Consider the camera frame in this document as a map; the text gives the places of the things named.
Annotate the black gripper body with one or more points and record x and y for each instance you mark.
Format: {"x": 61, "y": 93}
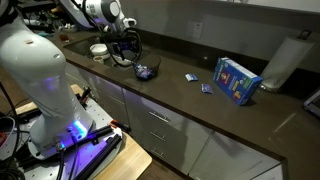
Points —
{"x": 120, "y": 41}

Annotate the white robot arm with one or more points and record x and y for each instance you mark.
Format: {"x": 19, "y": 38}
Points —
{"x": 38, "y": 67}

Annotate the white bowl in sink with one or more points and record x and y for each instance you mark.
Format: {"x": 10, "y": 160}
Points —
{"x": 98, "y": 49}

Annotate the stainless steel sink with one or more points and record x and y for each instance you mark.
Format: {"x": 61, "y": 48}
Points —
{"x": 115, "y": 54}

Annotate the small cup in sink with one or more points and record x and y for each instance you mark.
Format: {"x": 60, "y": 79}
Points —
{"x": 98, "y": 59}

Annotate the small blue packet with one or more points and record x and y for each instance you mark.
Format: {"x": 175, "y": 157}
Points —
{"x": 191, "y": 77}

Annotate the wooden robot cart top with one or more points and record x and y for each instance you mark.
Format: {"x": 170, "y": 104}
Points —
{"x": 126, "y": 162}

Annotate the white drawer cabinet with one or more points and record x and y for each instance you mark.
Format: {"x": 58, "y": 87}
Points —
{"x": 189, "y": 147}

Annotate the blue pasta box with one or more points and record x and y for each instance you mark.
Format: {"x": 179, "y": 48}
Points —
{"x": 235, "y": 81}

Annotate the white paper towel roll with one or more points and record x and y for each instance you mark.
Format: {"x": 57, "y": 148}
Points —
{"x": 289, "y": 55}

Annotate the toaster oven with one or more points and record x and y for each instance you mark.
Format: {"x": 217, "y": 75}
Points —
{"x": 312, "y": 104}

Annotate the wall power outlet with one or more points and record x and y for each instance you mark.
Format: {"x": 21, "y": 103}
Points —
{"x": 194, "y": 29}

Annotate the black aluminium rail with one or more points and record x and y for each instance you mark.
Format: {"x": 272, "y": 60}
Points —
{"x": 111, "y": 144}

